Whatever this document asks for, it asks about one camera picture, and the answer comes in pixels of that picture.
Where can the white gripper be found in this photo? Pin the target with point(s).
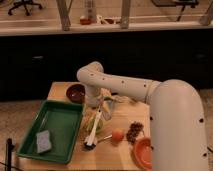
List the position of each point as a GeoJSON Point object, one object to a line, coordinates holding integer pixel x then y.
{"type": "Point", "coordinates": [102, 99]}

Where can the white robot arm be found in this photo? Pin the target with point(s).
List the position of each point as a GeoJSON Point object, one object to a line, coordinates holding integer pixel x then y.
{"type": "Point", "coordinates": [177, 123]}

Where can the dark red bowl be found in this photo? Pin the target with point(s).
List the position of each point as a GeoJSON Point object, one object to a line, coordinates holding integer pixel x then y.
{"type": "Point", "coordinates": [76, 93]}

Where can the brown grape bunch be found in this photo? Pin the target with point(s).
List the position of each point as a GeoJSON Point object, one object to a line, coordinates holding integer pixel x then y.
{"type": "Point", "coordinates": [134, 130]}

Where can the green plastic tray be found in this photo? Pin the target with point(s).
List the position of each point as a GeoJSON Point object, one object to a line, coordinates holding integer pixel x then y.
{"type": "Point", "coordinates": [62, 120]}

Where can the grey sponge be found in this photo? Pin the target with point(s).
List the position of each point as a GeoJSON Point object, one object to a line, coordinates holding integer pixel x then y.
{"type": "Point", "coordinates": [43, 141]}

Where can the orange plastic bowl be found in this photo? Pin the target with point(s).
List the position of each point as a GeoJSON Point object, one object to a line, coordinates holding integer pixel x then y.
{"type": "Point", "coordinates": [142, 153]}

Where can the red object on ledge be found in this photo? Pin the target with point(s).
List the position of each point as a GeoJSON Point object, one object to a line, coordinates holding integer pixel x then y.
{"type": "Point", "coordinates": [85, 20]}

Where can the black office chair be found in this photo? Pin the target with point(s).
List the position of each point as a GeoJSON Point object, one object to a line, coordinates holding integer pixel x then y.
{"type": "Point", "coordinates": [24, 3]}

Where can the black post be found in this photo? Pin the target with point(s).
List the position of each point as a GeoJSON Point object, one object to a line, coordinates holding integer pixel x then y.
{"type": "Point", "coordinates": [8, 156]}

